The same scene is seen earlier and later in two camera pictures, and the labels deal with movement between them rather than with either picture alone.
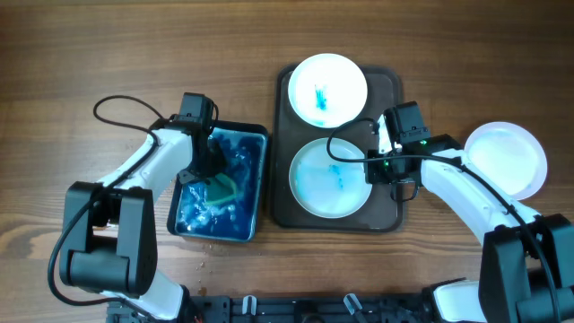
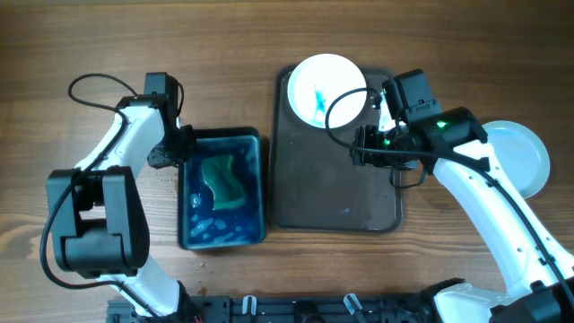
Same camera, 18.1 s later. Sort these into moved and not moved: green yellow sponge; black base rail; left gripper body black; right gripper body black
Moved: green yellow sponge; left gripper body black; right gripper body black
Not moved: black base rail
